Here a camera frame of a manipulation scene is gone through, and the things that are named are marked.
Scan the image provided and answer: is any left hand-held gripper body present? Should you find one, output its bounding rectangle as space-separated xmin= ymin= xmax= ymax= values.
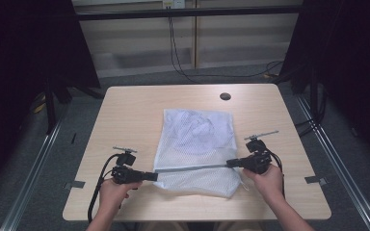
xmin=110 ymin=145 xmax=145 ymax=186

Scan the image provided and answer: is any metal floor rail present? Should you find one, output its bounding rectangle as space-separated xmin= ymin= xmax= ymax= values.
xmin=294 ymin=94 xmax=370 ymax=231
xmin=0 ymin=104 xmax=70 ymax=231

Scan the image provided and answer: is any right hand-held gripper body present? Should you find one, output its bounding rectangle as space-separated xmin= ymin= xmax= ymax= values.
xmin=241 ymin=129 xmax=280 ymax=176

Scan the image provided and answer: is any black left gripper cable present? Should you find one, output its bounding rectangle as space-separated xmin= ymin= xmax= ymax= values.
xmin=87 ymin=152 xmax=123 ymax=223

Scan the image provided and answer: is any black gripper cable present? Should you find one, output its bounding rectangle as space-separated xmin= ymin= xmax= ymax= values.
xmin=265 ymin=149 xmax=286 ymax=197
xmin=87 ymin=152 xmax=123 ymax=223

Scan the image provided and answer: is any grey tape strip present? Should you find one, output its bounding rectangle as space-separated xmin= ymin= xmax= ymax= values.
xmin=63 ymin=180 xmax=87 ymax=191
xmin=304 ymin=175 xmax=329 ymax=187

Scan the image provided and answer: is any person's right hand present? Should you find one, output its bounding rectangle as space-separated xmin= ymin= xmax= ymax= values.
xmin=242 ymin=163 xmax=286 ymax=204

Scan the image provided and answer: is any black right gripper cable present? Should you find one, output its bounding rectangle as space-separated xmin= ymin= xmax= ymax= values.
xmin=265 ymin=149 xmax=286 ymax=197

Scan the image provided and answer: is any white mesh laundry bag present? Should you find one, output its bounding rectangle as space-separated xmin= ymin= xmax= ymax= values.
xmin=152 ymin=108 xmax=251 ymax=199

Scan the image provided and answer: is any person's left hand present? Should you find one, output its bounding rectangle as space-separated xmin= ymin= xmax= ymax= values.
xmin=98 ymin=178 xmax=143 ymax=211

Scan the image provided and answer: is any white garment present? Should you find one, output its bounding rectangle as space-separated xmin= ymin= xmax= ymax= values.
xmin=170 ymin=110 xmax=229 ymax=152

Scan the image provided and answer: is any white wall socket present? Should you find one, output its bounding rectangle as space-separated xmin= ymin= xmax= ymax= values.
xmin=161 ymin=0 xmax=186 ymax=10

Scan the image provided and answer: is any black hanging cable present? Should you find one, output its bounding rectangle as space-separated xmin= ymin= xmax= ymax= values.
xmin=168 ymin=15 xmax=285 ymax=85

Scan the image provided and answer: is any black stand leg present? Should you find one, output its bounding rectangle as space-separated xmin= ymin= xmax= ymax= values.
xmin=43 ymin=84 xmax=58 ymax=135

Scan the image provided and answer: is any black horizontal bar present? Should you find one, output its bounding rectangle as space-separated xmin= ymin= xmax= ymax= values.
xmin=75 ymin=5 xmax=304 ymax=22

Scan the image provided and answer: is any black curtain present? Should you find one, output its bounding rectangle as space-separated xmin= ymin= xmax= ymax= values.
xmin=278 ymin=0 xmax=370 ymax=169
xmin=0 ymin=0 xmax=102 ymax=197

